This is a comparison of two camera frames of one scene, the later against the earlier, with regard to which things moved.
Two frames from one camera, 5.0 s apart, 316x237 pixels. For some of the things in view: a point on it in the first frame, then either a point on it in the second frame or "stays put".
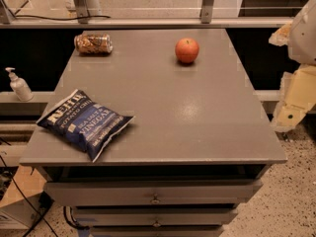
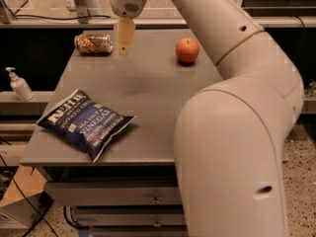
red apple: (187, 50) stays put
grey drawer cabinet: (198, 146) stays put
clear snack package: (94, 43) stays put
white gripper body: (304, 37) → (125, 4)
